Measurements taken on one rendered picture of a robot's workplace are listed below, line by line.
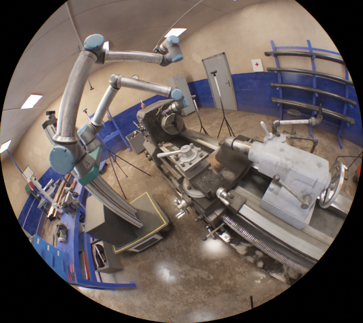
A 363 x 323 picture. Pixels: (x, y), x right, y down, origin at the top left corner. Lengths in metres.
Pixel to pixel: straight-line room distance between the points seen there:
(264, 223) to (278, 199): 0.17
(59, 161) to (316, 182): 1.09
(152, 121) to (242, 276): 2.15
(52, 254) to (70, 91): 1.44
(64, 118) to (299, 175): 1.04
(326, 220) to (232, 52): 4.07
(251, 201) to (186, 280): 1.23
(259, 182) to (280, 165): 0.46
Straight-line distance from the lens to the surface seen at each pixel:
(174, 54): 0.88
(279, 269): 1.25
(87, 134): 1.23
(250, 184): 0.97
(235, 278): 1.57
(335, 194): 0.61
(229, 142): 0.70
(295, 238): 0.78
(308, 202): 0.60
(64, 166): 0.63
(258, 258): 1.16
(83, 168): 0.80
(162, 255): 1.71
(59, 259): 1.60
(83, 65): 0.66
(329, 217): 1.14
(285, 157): 0.57
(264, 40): 3.63
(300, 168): 0.56
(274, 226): 0.74
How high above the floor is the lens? 1.53
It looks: 29 degrees down
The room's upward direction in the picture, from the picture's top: 22 degrees counter-clockwise
